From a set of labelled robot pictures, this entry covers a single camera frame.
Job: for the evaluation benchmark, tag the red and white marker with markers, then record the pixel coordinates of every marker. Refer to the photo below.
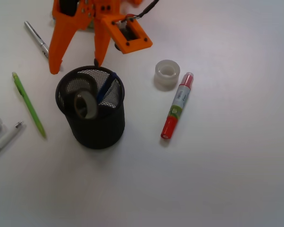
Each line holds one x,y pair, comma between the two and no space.
177,105

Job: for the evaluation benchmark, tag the black tape roll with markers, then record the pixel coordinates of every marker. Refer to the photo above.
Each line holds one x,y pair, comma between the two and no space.
85,104
80,81

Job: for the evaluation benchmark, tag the blue pen in holder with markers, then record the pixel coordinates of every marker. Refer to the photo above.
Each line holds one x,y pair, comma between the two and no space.
107,87

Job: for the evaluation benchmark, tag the white pen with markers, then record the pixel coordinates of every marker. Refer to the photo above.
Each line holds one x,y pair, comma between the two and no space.
9,136

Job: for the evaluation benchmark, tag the silver pen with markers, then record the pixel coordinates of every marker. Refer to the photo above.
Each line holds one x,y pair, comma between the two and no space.
43,46

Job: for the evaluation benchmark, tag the clear tape roll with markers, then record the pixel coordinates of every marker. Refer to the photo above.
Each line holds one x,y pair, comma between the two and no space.
166,75

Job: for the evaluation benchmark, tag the green mechanical pencil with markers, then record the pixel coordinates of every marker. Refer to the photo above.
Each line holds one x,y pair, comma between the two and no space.
28,103

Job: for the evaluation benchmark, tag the black tape roll in holder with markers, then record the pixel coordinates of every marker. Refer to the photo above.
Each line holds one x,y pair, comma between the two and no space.
80,81

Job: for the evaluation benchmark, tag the black mesh pen holder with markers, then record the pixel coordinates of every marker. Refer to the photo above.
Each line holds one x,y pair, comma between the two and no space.
107,128

